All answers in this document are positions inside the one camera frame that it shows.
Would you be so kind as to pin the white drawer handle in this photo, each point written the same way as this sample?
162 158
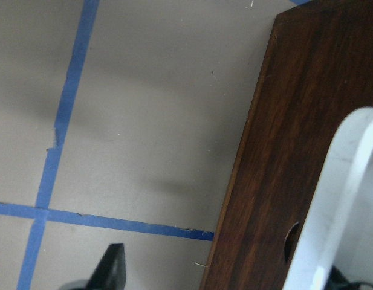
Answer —
338 229

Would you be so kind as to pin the dark wooden drawer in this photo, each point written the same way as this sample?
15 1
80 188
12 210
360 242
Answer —
318 68

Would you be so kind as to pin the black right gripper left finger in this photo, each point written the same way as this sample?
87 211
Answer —
110 272

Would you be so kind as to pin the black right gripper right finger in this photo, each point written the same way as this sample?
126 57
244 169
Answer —
337 280

